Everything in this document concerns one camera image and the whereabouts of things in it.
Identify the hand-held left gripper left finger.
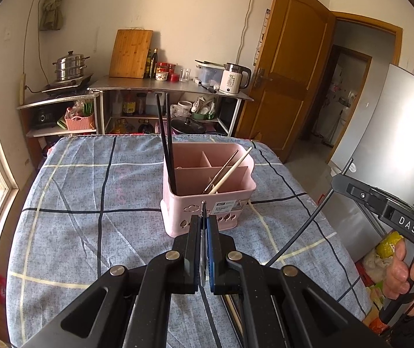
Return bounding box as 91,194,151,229
22,215,202,348

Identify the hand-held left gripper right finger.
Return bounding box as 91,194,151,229
205,215,389,348

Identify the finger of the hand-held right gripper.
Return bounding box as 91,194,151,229
331,173,390,219

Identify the pink plastic basket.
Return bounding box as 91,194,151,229
161,142,256,238

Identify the stainless steel chopstick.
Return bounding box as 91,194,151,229
200,200,208,287

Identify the pale wooden chopstick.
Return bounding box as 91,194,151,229
207,147,253,194

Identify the person's right hand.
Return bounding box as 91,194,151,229
382,240,414,310

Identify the yellow plastic bag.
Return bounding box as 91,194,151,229
376,230,405,262

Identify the grey refrigerator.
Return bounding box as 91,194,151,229
328,63,414,256

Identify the blue checked tablecloth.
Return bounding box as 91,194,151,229
7,134,372,348

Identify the black pot with lid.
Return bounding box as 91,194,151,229
171,117,208,135

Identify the wooden door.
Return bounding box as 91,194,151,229
236,0,336,164

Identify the white electric kettle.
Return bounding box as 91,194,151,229
219,63,252,96

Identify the small pink storage basket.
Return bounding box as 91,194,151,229
65,110,96,132

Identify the metal shelf table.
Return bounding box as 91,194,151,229
88,76,255,138

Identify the clear plastic container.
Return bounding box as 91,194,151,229
196,60,226,86

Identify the black kitchen appliance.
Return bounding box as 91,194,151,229
33,107,57,129

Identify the low metal shelf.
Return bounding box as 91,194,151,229
16,92,101,139

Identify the black induction cooker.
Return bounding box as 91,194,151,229
42,74,94,95

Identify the bamboo cutting board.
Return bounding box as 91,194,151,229
109,29,154,79

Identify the steel steamer pot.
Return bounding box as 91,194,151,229
52,51,91,82

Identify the hanging beige cloth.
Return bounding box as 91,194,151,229
39,0,66,31

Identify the metal door handle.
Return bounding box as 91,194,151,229
253,68,273,88

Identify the wall calendar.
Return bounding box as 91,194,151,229
252,7,269,66

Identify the window frame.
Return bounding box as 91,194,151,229
0,7,30,262

